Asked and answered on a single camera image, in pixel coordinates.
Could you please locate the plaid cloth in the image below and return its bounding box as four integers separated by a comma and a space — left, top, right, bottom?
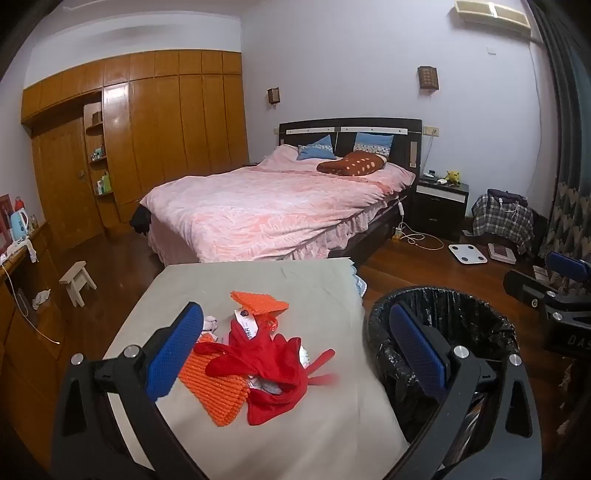
471, 194, 534, 247

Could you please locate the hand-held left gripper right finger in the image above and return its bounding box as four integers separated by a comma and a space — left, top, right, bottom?
389, 302, 543, 480

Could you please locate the white bathroom scale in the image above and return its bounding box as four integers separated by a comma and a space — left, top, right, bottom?
449, 243, 489, 265

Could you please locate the black cloth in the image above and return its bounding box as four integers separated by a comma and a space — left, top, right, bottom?
129, 205, 153, 236

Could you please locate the red picture frame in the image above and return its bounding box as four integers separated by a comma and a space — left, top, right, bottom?
0, 194, 14, 250

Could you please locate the brown dotted pillow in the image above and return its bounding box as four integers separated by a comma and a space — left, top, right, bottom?
317, 151, 387, 177

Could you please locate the bed with pink cover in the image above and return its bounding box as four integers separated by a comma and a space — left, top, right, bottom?
139, 117, 423, 273

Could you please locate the white wooden stool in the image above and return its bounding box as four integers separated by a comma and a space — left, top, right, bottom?
59, 261, 98, 308

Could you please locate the wooden sideboard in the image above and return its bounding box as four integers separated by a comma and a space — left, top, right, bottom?
0, 222, 65, 462

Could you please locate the patterned curtain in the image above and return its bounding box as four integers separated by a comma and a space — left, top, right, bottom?
526, 0, 591, 259

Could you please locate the beige tablecloth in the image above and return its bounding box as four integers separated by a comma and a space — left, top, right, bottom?
99, 258, 411, 480

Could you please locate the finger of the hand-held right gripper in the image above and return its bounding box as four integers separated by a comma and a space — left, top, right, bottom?
545, 251, 591, 296
503, 270, 560, 308

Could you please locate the dark hooded garment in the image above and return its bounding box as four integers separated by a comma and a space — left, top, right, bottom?
487, 188, 529, 208

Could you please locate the blue pillow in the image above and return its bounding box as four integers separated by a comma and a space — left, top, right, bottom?
353, 132, 394, 158
296, 135, 334, 161

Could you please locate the orange knitted cloth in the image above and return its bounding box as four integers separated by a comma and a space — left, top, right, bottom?
230, 290, 290, 319
178, 332, 250, 428

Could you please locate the black lined trash bin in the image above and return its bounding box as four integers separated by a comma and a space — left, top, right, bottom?
365, 286, 520, 444

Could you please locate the dark nightstand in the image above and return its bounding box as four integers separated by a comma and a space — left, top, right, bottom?
412, 178, 469, 241

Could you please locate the white power cable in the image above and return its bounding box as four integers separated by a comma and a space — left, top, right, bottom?
392, 198, 444, 250

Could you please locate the red garment with tag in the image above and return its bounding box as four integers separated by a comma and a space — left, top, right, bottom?
205, 318, 338, 426

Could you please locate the pink duvet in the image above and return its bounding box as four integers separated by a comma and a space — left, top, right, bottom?
139, 144, 416, 264

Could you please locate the beige air conditioner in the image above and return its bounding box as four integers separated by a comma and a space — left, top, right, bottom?
455, 0, 532, 31

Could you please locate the light blue kettle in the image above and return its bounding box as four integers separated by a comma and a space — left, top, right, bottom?
9, 209, 31, 241

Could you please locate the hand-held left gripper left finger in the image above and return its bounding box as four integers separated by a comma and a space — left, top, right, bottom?
51, 301, 218, 480

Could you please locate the wooden wardrobe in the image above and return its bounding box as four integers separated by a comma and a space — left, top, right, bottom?
21, 50, 250, 252

